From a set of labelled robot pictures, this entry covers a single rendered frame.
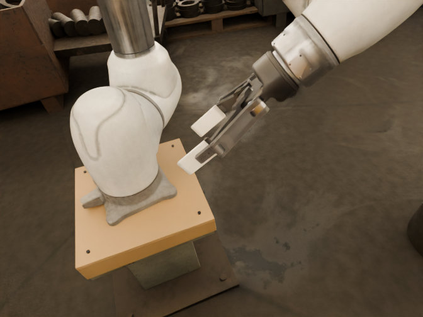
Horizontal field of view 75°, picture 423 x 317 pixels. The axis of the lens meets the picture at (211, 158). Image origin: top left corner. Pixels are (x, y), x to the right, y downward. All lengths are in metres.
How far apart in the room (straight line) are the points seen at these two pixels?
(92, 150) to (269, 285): 0.71
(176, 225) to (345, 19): 0.51
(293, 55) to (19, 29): 1.66
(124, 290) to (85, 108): 0.68
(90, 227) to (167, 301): 0.41
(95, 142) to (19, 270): 0.85
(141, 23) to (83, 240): 0.50
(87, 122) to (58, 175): 1.03
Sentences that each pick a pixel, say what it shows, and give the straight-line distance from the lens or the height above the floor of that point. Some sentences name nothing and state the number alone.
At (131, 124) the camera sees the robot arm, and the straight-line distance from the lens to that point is 0.58.
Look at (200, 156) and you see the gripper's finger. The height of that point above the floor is 0.67.
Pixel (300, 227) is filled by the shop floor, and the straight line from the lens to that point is 1.13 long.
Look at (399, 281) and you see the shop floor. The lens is 1.13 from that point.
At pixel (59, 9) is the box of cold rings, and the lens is 3.44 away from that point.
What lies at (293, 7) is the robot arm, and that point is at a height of 0.79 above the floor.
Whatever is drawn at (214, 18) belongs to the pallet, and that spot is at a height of 0.13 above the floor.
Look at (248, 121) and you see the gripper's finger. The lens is 0.40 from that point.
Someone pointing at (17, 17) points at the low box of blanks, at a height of 0.58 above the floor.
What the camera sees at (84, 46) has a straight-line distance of 2.02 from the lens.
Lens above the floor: 0.96
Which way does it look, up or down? 45 degrees down
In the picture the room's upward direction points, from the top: 9 degrees counter-clockwise
